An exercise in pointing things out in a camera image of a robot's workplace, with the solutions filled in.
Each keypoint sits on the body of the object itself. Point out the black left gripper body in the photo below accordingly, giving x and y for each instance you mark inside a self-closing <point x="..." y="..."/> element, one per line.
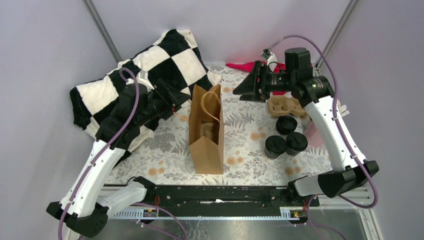
<point x="161" y="105"/>

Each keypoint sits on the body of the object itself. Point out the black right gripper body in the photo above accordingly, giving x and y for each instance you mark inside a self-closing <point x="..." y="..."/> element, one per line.
<point x="274" y="82"/>

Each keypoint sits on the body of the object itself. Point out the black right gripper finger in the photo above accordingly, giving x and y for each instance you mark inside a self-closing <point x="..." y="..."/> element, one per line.
<point x="252" y="98"/>
<point x="250" y="85"/>

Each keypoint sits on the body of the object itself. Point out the brown paper bag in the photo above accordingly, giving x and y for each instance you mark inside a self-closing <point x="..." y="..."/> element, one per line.
<point x="206" y="106"/>

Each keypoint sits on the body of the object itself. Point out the black plastic cup lid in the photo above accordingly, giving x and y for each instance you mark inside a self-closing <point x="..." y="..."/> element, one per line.
<point x="297" y="140"/>

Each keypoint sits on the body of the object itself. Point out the black paper coffee cup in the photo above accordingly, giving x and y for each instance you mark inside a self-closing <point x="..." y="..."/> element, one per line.
<point x="296" y="144"/>

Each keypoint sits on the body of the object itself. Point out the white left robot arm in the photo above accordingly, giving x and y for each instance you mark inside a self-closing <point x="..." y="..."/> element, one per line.
<point x="82" y="210"/>

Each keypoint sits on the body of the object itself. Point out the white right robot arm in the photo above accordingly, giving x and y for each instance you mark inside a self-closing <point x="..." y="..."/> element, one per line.
<point x="350" y="168"/>

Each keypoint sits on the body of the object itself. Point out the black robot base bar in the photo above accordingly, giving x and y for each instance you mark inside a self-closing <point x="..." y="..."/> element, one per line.
<point x="215" y="202"/>

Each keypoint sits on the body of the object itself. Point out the red cloth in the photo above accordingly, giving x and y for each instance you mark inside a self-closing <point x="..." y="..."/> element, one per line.
<point x="256" y="87"/>

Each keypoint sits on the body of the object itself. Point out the brown cardboard cup carrier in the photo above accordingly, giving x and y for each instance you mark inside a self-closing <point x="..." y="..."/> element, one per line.
<point x="281" y="105"/>

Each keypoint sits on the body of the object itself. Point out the black white checkered blanket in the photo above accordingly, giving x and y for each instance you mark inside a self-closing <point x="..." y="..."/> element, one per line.
<point x="174" y="58"/>

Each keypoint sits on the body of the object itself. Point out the floral patterned table mat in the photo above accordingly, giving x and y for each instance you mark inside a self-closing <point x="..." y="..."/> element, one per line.
<point x="164" y="157"/>

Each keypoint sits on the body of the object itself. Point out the pink straw holder cup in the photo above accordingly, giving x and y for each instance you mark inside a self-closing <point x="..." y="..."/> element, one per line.
<point x="313" y="136"/>

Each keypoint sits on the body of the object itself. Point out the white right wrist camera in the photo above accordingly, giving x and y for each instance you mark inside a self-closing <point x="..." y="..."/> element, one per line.
<point x="270" y="59"/>

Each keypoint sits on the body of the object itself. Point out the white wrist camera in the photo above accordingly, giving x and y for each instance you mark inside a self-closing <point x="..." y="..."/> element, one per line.
<point x="270" y="59"/>
<point x="145" y="82"/>

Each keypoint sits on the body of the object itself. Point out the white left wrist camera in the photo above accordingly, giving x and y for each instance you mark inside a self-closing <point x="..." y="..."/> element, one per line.
<point x="145" y="82"/>

